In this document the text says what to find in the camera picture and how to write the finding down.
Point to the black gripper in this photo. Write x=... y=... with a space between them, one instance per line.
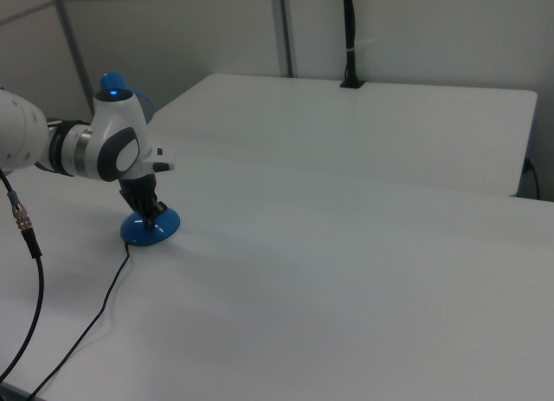
x=137 y=189

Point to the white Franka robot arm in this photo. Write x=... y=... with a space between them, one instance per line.
x=117 y=128

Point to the grey metal partition post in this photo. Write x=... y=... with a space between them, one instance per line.
x=283 y=28
x=73 y=50

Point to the black clamped camera pole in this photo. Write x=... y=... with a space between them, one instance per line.
x=350 y=37

